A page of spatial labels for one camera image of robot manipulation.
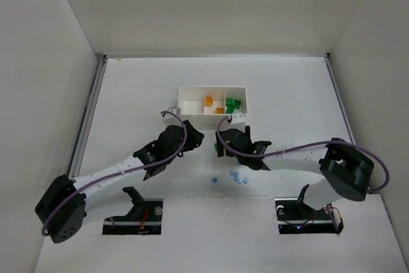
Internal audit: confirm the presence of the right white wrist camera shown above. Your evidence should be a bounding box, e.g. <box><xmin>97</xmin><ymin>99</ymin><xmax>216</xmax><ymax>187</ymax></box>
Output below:
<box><xmin>228</xmin><ymin>112</ymin><xmax>246</xmax><ymax>132</ymax></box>

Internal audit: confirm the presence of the white divided container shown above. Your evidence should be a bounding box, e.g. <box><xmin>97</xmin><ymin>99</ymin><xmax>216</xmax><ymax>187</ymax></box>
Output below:
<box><xmin>178</xmin><ymin>86</ymin><xmax>248</xmax><ymax>130</ymax></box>

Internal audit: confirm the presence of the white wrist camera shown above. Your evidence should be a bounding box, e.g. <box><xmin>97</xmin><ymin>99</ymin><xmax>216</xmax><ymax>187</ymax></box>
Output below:
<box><xmin>161</xmin><ymin>106</ymin><xmax>181</xmax><ymax>126</ymax></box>
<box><xmin>228</xmin><ymin>112</ymin><xmax>246</xmax><ymax>132</ymax></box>

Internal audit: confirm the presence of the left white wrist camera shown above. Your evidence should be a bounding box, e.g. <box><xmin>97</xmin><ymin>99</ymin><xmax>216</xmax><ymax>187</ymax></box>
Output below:
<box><xmin>161</xmin><ymin>106</ymin><xmax>181</xmax><ymax>126</ymax></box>

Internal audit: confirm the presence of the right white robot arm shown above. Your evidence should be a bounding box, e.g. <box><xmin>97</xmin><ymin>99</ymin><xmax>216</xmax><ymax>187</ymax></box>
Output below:
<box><xmin>215</xmin><ymin>126</ymin><xmax>374</xmax><ymax>210</ymax></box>

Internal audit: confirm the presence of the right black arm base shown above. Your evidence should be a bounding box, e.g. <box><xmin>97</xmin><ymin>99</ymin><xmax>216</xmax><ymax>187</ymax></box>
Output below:
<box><xmin>275</xmin><ymin>185</ymin><xmax>344</xmax><ymax>235</ymax></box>

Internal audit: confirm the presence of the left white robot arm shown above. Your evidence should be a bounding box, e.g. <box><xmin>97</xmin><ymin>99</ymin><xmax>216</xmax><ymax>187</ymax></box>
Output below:
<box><xmin>35</xmin><ymin>120</ymin><xmax>205</xmax><ymax>244</ymax></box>

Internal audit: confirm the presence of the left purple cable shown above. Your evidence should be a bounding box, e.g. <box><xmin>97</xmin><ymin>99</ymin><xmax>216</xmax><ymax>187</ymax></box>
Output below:
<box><xmin>41</xmin><ymin>110</ymin><xmax>188</xmax><ymax>237</ymax></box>

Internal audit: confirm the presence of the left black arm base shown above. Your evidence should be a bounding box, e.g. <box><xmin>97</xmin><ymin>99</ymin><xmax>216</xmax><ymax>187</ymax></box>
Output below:
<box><xmin>102</xmin><ymin>187</ymin><xmax>164</xmax><ymax>235</ymax></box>

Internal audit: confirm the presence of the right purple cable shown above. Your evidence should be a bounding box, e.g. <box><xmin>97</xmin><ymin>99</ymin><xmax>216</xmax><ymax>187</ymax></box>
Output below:
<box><xmin>216</xmin><ymin>116</ymin><xmax>390</xmax><ymax>194</ymax></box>

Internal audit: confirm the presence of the yellow lego brick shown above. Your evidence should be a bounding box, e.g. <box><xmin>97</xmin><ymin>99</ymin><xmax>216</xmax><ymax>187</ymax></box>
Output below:
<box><xmin>215</xmin><ymin>107</ymin><xmax>225</xmax><ymax>114</ymax></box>
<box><xmin>204</xmin><ymin>96</ymin><xmax>213</xmax><ymax>107</ymax></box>

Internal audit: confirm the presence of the purple cable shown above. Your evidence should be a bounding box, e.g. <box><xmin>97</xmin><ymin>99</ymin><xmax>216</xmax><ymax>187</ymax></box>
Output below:
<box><xmin>216</xmin><ymin>116</ymin><xmax>390</xmax><ymax>194</ymax></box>
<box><xmin>41</xmin><ymin>110</ymin><xmax>188</xmax><ymax>237</ymax></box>

